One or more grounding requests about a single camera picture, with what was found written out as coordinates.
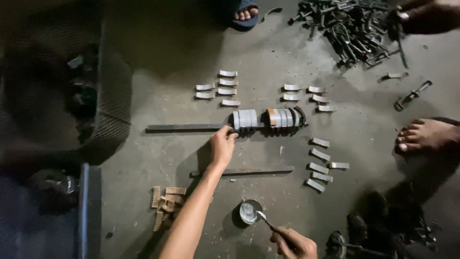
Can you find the person's right hand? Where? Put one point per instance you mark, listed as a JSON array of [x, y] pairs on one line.
[[296, 245]]

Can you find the person's left hand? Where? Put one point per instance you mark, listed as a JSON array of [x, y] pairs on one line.
[[221, 147]]

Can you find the long dark metal bar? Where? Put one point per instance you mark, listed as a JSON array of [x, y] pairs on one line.
[[185, 127]]

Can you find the short dark metal bar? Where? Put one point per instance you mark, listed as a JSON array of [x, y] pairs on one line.
[[258, 170]]

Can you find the small round metal tin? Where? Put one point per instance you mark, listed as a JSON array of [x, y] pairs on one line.
[[249, 212]]

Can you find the cluster of curved metal plates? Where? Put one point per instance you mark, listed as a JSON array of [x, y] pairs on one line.
[[227, 88], [320, 165]]

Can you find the row of clamped brake shoes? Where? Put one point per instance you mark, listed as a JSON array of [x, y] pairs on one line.
[[278, 118]]

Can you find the heap of brown lining strips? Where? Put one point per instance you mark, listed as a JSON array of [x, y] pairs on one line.
[[167, 205]]

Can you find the curved grey steel piece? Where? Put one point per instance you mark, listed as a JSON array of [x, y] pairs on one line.
[[291, 97], [327, 108], [397, 75], [317, 89], [270, 11], [293, 87], [321, 98]]

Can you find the heap of black brake parts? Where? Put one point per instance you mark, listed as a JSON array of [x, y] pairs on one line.
[[384, 230]]

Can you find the blue sandal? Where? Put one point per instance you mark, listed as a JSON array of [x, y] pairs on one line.
[[246, 22]]

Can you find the woven sack with parts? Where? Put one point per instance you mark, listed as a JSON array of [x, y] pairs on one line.
[[61, 86]]

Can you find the heap of dark metal parts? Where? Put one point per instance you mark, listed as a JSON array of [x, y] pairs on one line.
[[352, 30]]

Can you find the blue box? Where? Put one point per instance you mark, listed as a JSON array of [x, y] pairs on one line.
[[46, 216]]

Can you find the grey metal lever clamp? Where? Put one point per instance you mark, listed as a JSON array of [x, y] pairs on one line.
[[411, 95]]

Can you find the dark metal part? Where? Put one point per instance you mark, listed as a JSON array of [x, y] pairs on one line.
[[399, 39]]

